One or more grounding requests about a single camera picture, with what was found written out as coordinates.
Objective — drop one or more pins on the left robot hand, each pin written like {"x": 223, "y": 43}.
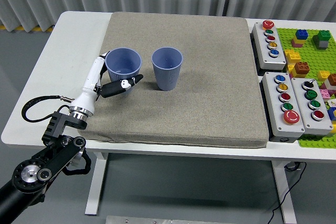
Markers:
{"x": 88, "y": 87}

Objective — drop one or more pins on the blue ribbed plastic cup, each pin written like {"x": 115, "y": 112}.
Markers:
{"x": 123, "y": 61}
{"x": 168, "y": 77}

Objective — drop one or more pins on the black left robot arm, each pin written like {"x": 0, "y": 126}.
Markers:
{"x": 60, "y": 153}

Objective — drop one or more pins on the yellow black floor tape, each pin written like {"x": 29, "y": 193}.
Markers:
{"x": 21, "y": 27}

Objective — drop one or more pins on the white table leg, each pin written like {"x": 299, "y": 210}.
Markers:
{"x": 95, "y": 195}
{"x": 284, "y": 195}

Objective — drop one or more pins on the grey-brown mat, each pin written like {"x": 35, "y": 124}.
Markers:
{"x": 197, "y": 103}

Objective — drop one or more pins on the grey five-button control box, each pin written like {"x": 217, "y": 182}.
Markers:
{"x": 274, "y": 111}
{"x": 262, "y": 48}

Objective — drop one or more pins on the black box base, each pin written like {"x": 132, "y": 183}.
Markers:
{"x": 282, "y": 139}

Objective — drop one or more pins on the yellow toy brick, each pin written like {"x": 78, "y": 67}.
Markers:
{"x": 292, "y": 56}
{"x": 323, "y": 75}
{"x": 296, "y": 43}

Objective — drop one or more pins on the brown toy brick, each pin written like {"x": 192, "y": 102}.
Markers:
{"x": 333, "y": 79}
{"x": 302, "y": 67}

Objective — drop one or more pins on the grey control box with knob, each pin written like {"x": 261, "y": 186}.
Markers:
{"x": 304, "y": 113}

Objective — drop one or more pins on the green brick baseplate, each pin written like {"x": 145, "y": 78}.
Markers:
{"x": 309, "y": 51}

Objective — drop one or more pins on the pink toy brick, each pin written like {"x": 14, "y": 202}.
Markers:
{"x": 325, "y": 93}

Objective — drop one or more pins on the grey toy brick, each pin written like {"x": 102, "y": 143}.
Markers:
{"x": 323, "y": 44}

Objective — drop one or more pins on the green toy brick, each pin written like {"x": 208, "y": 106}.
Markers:
{"x": 323, "y": 36}

